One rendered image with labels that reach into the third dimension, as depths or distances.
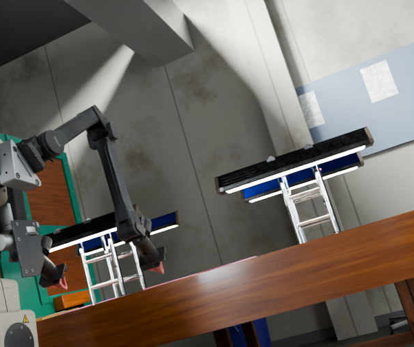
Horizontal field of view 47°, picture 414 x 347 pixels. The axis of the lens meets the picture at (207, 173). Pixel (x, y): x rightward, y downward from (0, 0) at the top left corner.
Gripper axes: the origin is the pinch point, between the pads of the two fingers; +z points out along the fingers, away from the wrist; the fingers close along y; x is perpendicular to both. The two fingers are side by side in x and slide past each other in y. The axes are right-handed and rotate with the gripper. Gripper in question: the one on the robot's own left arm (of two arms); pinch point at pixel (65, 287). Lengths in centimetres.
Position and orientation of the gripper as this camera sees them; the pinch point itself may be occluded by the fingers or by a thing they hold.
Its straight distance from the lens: 195.1
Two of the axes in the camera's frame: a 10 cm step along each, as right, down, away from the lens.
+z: 3.8, 7.0, 6.0
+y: -9.2, 3.3, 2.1
